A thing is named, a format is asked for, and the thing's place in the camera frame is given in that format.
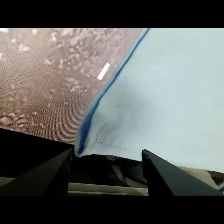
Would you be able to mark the black garment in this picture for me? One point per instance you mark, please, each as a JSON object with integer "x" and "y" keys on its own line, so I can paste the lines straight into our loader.
{"x": 103, "y": 170}

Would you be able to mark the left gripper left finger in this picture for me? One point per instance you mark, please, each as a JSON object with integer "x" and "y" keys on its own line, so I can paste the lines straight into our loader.
{"x": 43, "y": 181}

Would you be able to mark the light blue shirt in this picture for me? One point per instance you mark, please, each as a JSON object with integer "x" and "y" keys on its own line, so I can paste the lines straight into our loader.
{"x": 166, "y": 100}

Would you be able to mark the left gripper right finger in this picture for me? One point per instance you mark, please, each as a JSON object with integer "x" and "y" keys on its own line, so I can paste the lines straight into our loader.
{"x": 166, "y": 180}

